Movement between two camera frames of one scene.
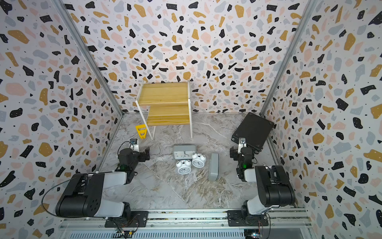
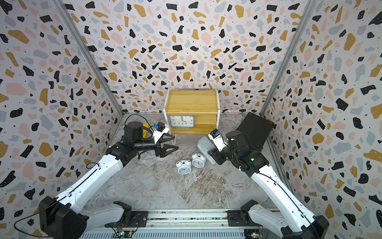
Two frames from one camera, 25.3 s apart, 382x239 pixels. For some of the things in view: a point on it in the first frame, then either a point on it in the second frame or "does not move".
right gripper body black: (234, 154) to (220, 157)
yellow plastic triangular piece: (142, 130) does not move
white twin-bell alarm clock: (184, 167) does not move
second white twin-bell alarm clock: (198, 160) does not move
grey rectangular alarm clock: (213, 171) to (205, 144)
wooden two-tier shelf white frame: (169, 104) to (204, 104)
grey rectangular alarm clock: (184, 152) to (182, 121)
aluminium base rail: (210, 224) does not move
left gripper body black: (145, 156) to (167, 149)
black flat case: (256, 130) does not move
